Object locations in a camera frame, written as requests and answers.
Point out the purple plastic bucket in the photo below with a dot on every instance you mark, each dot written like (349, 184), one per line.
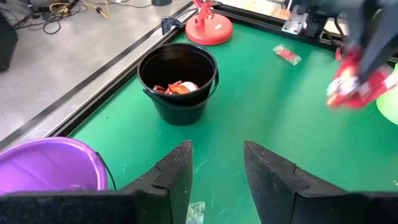
(46, 168)

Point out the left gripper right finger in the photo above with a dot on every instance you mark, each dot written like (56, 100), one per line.
(273, 193)

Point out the black floor box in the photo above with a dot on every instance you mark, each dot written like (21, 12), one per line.
(7, 40)

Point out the black table frame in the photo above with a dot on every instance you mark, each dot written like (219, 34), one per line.
(109, 88)

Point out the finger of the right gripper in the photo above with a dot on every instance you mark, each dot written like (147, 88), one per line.
(358, 31)
(384, 37)

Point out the orange red candy pack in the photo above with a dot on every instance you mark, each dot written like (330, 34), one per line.
(159, 89)

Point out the white red candy pack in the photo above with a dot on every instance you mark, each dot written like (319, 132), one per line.
(192, 86)

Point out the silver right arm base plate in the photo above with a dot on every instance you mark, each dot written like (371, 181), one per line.
(293, 20)

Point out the clear wrapped green candy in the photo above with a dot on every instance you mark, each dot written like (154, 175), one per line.
(196, 213)

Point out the green plastic bucket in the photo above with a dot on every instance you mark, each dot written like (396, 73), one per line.
(390, 102)

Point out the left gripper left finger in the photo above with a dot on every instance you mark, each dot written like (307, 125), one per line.
(171, 193)

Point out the black plastic bucket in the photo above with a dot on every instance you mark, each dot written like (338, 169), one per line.
(180, 109)

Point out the black corner bracket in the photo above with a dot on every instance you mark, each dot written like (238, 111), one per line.
(168, 25)

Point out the clear pack with red candy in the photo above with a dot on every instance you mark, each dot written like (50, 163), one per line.
(287, 55)

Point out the red Skittles candy pack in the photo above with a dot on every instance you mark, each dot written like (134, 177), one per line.
(357, 87)

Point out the red desk lamp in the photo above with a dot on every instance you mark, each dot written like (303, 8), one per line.
(208, 31)

